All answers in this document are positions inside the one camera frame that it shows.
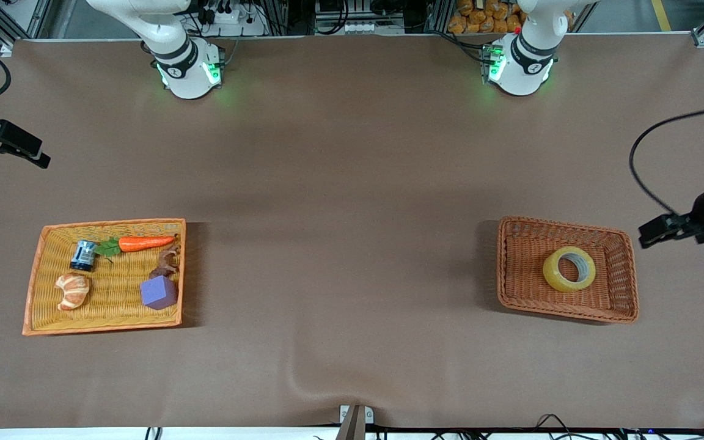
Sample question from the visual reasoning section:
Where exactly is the toy croissant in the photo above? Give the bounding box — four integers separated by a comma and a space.
54, 273, 91, 311

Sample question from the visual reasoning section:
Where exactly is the bag of orange bread rolls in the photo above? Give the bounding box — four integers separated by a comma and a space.
448, 0, 525, 35

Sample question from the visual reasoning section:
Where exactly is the brown table cover mat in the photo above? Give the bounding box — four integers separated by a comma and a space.
0, 34, 704, 430

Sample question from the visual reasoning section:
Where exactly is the yellow wicker basket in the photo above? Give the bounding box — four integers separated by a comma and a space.
22, 218, 186, 337

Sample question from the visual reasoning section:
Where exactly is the clear yellowish tape roll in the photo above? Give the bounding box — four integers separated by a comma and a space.
542, 246, 597, 293

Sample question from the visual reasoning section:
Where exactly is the brown lion figurine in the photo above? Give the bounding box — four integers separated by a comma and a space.
149, 234, 182, 279

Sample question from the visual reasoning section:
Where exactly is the purple foam cube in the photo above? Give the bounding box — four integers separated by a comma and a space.
140, 275, 178, 310

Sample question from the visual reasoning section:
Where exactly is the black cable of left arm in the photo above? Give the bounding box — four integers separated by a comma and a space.
629, 105, 704, 216

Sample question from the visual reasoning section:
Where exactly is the brown wicker basket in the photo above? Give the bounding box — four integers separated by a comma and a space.
497, 216, 640, 324

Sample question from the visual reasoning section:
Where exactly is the white power strip with plugs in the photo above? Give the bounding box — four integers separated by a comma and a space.
199, 0, 268, 37

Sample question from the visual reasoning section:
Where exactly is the orange toy carrot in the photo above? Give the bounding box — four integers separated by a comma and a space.
94, 235, 178, 257

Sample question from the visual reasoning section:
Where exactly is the metal clamp bracket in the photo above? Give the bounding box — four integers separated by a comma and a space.
335, 404, 375, 440

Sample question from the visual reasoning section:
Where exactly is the small blue labelled jar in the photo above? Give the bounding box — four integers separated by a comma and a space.
70, 240, 98, 272

